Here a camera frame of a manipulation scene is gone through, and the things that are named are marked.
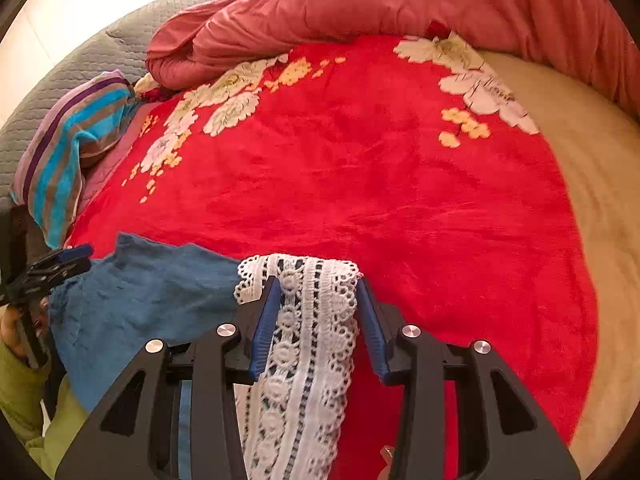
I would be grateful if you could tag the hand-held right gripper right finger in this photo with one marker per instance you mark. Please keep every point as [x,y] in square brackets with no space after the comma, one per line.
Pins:
[374,332]

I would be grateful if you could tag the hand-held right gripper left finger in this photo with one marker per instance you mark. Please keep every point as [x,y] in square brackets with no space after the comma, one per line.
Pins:
[263,330]

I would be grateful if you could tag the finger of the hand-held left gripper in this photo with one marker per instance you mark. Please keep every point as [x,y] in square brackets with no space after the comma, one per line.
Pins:
[75,253]
[30,290]

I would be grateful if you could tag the blue denim jeans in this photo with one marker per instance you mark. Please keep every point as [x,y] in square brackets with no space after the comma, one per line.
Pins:
[150,295]

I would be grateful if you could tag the person's left forearm green sleeve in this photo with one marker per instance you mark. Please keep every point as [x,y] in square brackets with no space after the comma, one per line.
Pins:
[25,410]

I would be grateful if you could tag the person's left hand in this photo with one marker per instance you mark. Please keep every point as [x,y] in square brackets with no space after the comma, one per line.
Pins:
[11,335]

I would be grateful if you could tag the striped towel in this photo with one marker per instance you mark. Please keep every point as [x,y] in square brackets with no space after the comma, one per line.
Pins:
[55,160]

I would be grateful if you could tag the red floral blanket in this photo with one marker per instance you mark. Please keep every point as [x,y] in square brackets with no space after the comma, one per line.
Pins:
[350,185]

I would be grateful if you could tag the cream cloth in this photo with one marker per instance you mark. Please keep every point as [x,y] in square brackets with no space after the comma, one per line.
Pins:
[145,82]

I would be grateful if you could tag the grey quilted headboard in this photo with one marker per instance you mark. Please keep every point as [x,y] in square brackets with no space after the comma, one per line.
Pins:
[100,45]

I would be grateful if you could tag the beige bed sheet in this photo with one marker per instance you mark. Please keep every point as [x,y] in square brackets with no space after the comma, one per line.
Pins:
[600,210]

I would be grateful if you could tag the salmon pink duvet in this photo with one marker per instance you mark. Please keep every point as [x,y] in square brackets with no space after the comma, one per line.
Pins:
[350,0]

